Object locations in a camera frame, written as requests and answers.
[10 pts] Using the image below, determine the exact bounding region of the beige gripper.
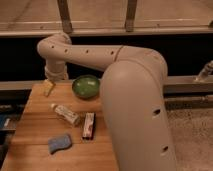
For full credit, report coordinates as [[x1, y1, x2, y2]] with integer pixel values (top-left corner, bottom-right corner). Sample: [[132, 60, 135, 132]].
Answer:
[[43, 66, 69, 97]]

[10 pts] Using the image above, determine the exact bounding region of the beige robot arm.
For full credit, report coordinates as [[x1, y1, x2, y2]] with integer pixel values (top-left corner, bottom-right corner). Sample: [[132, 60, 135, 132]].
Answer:
[[37, 33, 177, 171]]

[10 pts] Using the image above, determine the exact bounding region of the green bowl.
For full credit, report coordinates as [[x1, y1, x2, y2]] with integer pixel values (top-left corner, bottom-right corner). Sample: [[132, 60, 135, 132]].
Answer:
[[72, 75, 100, 99]]

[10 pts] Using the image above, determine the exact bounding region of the wooden cutting board table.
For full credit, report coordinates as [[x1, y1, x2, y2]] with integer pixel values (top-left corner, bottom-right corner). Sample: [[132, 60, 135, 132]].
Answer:
[[1, 83, 118, 171]]

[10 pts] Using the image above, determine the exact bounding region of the blue object at left edge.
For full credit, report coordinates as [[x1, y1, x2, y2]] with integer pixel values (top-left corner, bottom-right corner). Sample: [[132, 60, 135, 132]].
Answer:
[[0, 115, 10, 129]]

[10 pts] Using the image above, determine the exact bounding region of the blue sponge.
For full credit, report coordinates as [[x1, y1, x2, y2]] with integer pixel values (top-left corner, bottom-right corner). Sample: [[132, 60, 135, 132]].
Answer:
[[48, 134, 72, 154]]

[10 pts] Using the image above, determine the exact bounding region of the left metal window post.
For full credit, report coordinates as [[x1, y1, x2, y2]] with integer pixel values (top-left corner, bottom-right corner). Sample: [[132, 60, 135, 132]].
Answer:
[[57, 0, 73, 34]]

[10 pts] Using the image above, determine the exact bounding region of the metal window post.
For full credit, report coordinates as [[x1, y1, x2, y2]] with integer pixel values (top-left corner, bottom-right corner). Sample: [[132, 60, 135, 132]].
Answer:
[[124, 0, 137, 32], [57, 0, 73, 34]]

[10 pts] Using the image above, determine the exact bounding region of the right metal window post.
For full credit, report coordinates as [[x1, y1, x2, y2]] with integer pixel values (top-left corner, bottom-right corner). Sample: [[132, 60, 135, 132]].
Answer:
[[124, 0, 137, 32]]

